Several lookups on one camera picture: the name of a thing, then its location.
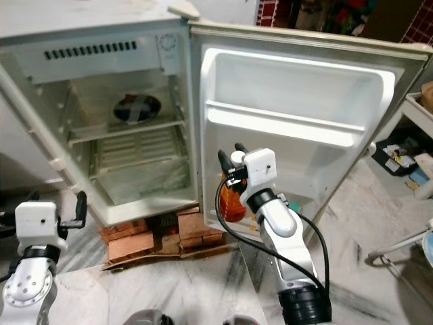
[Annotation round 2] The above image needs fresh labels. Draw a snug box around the black storage bin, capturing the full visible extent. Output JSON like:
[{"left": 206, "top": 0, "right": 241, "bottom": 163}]
[{"left": 372, "top": 135, "right": 421, "bottom": 180}]

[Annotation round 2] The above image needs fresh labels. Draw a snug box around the red brick stack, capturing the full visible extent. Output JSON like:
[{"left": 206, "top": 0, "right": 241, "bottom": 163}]
[
  {"left": 176, "top": 209, "right": 225, "bottom": 250},
  {"left": 98, "top": 220, "right": 155, "bottom": 263}
]

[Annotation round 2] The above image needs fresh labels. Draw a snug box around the brown paper bag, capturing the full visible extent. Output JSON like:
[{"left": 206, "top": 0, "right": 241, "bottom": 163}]
[{"left": 421, "top": 81, "right": 433, "bottom": 112}]

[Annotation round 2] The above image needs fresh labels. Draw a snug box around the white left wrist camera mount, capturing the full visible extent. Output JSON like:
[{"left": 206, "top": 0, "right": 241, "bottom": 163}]
[{"left": 15, "top": 201, "right": 65, "bottom": 253}]

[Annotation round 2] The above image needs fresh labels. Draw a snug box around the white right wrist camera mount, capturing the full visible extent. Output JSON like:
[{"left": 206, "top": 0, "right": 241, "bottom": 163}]
[{"left": 244, "top": 148, "right": 278, "bottom": 194}]

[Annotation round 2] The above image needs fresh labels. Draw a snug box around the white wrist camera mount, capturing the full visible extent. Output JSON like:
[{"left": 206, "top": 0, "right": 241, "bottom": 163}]
[
  {"left": 15, "top": 201, "right": 65, "bottom": 253},
  {"left": 244, "top": 148, "right": 278, "bottom": 194}
]

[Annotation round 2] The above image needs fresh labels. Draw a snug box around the clear fridge shelf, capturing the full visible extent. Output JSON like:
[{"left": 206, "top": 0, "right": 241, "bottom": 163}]
[{"left": 68, "top": 121, "right": 187, "bottom": 144}]

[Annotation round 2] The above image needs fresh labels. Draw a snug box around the white shelf cart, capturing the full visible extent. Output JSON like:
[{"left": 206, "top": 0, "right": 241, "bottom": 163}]
[{"left": 389, "top": 91, "right": 433, "bottom": 177}]

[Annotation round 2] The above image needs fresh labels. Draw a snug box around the grey right robot leg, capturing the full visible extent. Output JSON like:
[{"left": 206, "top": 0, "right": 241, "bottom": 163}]
[{"left": 220, "top": 315, "right": 251, "bottom": 325}]

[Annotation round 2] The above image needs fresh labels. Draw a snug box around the grey small fridge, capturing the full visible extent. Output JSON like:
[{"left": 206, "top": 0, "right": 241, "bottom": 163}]
[{"left": 0, "top": 0, "right": 200, "bottom": 228}]

